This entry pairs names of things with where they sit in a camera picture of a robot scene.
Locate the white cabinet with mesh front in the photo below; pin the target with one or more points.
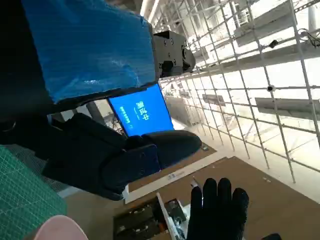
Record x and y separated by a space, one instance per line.
140 222

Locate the green cutting mat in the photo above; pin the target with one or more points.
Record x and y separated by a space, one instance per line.
20 195

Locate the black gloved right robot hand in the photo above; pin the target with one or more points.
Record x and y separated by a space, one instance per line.
217 215

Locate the monitor with blue screen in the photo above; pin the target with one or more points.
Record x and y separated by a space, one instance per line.
142 110

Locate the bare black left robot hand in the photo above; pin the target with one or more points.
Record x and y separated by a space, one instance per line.
87 45

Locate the pink bowl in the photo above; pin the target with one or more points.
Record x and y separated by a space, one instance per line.
60 230

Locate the white lattice frame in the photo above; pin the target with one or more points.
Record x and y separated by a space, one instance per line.
287 53

